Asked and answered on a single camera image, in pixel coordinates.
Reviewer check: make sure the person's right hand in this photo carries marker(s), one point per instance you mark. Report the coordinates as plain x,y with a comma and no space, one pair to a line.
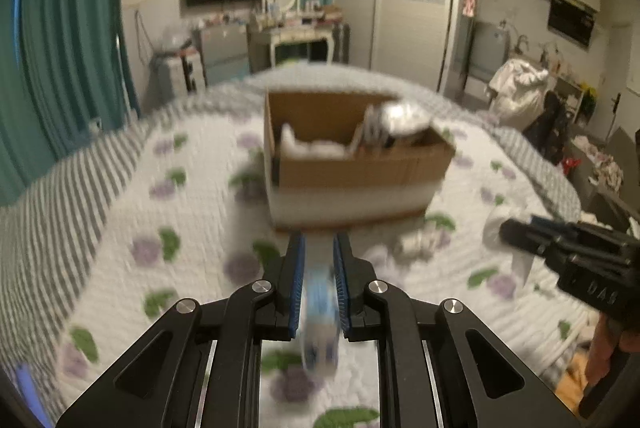
602,348

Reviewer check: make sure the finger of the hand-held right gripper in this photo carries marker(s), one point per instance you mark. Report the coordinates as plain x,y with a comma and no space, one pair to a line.
550,224
522,235

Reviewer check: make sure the cardboard box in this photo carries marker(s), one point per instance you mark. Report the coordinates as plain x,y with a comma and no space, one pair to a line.
360,178

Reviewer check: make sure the pile of white clothes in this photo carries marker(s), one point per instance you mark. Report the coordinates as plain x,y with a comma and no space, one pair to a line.
520,86

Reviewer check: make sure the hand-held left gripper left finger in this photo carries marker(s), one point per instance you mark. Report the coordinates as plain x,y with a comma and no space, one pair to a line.
297,278

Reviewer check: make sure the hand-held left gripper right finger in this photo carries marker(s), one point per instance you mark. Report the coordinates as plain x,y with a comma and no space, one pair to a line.
342,278

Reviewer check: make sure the white soft cloth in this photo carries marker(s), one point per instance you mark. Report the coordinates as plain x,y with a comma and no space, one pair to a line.
495,227

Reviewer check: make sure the black range hood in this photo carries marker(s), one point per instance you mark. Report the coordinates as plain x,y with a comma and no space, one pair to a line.
571,19

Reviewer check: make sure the small grey refrigerator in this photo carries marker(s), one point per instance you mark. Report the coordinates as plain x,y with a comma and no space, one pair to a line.
222,53

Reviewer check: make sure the blue plastic object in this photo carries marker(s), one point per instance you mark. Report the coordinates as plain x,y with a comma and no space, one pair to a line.
27,385

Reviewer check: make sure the white and blue soft packet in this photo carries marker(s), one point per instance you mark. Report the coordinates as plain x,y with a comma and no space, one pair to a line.
319,325

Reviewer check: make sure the white dressing table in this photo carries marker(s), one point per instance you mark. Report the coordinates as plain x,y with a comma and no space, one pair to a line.
295,36

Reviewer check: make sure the crumpled white tissue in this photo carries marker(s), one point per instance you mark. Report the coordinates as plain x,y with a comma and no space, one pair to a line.
422,242

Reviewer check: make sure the floral quilted bedspread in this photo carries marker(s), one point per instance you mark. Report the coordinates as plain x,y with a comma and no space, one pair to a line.
150,218

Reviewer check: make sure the silver foil packet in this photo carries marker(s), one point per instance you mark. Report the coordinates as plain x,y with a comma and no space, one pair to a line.
404,117

